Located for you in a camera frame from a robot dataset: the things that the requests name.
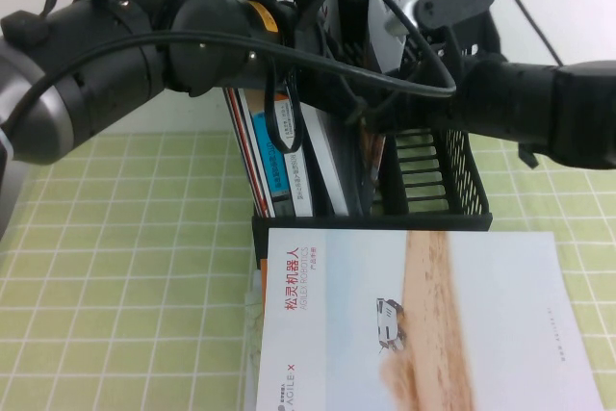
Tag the brochure with robot office cover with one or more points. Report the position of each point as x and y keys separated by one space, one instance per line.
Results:
x=385 y=7

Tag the brown-edged book blue spine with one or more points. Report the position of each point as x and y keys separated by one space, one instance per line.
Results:
x=272 y=161

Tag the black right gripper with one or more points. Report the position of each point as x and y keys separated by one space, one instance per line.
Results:
x=433 y=110

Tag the white book orange band spine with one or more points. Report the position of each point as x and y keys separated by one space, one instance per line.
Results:
x=302 y=180

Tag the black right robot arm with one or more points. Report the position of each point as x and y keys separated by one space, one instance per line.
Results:
x=553 y=103

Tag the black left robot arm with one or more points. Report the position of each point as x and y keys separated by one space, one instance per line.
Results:
x=110 y=69

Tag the green checked tablecloth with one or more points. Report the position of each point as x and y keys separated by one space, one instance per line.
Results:
x=120 y=262

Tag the orange-edged flat book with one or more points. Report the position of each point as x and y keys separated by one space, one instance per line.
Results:
x=263 y=286

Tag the black perforated book holder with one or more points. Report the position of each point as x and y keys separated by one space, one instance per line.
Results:
x=462 y=180

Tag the thin orange-edged brochure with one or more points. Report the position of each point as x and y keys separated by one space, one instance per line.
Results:
x=250 y=156

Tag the brochure with desert cover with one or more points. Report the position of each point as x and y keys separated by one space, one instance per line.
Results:
x=505 y=310

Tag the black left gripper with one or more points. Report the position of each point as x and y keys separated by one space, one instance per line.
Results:
x=264 y=21

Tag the tall white book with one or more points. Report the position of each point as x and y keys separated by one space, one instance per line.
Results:
x=332 y=175

